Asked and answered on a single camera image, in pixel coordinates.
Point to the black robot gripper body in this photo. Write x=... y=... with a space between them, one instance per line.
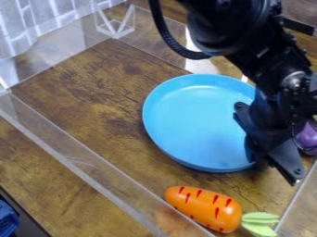
x=271 y=120

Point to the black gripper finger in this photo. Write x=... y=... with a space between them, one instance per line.
x=250 y=149

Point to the orange toy carrot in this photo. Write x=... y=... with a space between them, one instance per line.
x=218 y=211

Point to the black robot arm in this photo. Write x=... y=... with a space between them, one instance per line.
x=243 y=30

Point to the purple toy eggplant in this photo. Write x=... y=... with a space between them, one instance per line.
x=306 y=138

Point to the blue round plate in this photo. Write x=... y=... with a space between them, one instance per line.
x=187 y=118

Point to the blue object at corner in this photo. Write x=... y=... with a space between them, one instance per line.
x=9 y=220

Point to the clear acrylic enclosure wall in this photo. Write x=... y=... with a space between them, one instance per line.
x=77 y=162

